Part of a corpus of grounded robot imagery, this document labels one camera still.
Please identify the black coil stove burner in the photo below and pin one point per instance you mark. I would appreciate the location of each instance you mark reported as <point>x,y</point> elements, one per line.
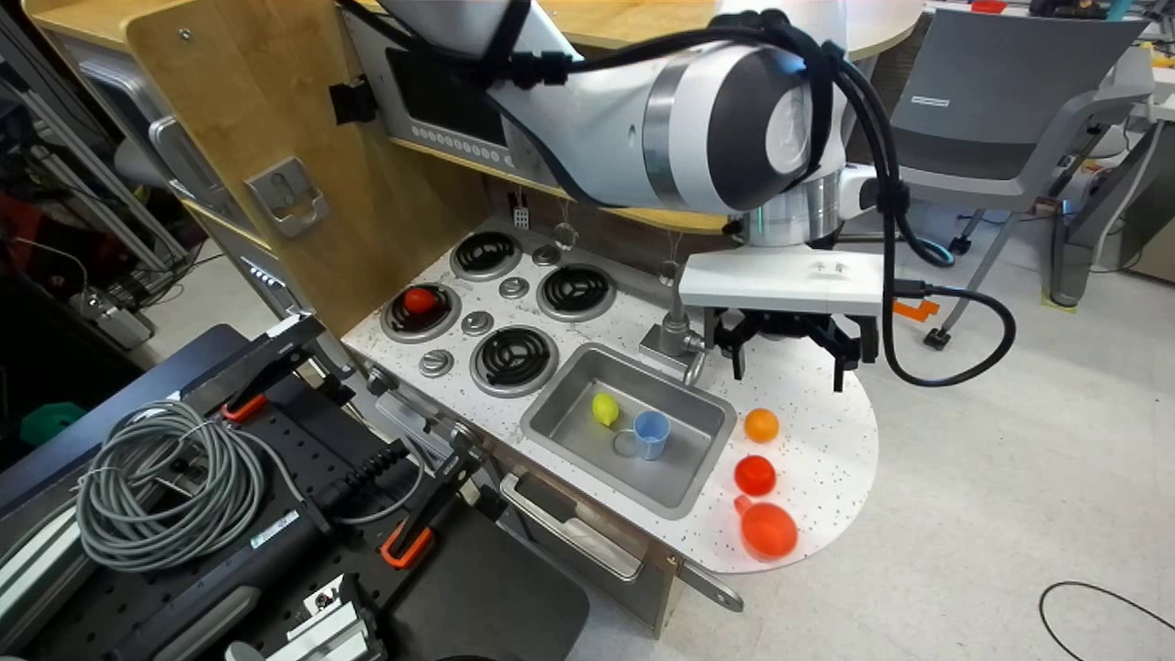
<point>485,256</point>
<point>573,293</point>
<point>515,359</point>
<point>398,326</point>

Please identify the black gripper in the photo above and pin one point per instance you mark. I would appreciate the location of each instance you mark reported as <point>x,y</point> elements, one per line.
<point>791,326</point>

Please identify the grey metal latch plate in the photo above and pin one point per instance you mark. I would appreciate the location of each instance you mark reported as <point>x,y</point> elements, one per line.
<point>283,194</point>

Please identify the blue toy cup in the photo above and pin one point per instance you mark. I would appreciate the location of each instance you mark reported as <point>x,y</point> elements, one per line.
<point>651,429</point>

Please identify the aluminium frame stand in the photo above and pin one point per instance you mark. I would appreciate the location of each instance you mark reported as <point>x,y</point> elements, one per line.
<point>76,161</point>

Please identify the orange-red toy cup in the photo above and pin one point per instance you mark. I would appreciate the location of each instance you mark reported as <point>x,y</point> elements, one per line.
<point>768,529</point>

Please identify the grey office chair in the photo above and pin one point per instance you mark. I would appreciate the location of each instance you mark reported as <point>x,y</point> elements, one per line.
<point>1016,98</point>

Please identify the grey metal sink basin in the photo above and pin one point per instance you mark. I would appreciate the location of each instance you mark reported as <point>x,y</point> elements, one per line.
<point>684,473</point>

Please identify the red toy object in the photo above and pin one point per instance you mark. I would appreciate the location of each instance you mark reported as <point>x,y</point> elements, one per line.
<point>420,301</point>

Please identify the yellow toy lemon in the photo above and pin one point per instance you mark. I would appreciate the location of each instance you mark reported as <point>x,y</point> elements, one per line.
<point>602,409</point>

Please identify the black perforated work table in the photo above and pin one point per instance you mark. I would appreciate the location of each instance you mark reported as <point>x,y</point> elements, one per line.
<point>490,601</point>

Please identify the aluminium extrusion piece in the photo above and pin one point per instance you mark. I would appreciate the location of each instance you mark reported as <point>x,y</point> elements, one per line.
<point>324,625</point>

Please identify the small orange toy object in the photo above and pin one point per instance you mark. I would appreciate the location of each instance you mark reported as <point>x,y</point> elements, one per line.
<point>761,424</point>

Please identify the orange floor object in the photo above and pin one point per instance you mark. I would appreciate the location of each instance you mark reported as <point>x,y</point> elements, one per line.
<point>914,310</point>

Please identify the grey round stove knob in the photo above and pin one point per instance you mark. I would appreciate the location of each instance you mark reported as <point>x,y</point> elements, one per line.
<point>547,256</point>
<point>515,289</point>
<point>439,361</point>
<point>479,320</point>

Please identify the black bar white label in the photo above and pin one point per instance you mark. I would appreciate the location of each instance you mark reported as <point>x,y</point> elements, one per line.
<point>277,529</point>

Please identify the green round object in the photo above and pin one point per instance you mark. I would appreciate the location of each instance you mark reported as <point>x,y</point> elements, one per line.
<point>50,424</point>

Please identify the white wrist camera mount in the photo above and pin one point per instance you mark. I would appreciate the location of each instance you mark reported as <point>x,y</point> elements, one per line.
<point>785,282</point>

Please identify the grey toy faucet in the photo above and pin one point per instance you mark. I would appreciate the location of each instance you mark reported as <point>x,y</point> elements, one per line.
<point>668,337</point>

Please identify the wooden toy kitchen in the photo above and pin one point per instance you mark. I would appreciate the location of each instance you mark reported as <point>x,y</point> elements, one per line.
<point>810,466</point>

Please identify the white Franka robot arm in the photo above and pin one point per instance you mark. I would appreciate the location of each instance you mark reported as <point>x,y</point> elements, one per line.
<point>612,122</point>

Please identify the black clip on panel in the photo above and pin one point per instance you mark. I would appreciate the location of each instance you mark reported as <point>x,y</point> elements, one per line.
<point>354,102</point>

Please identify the small red toy ball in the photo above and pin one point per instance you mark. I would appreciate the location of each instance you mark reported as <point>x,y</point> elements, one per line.
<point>753,475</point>

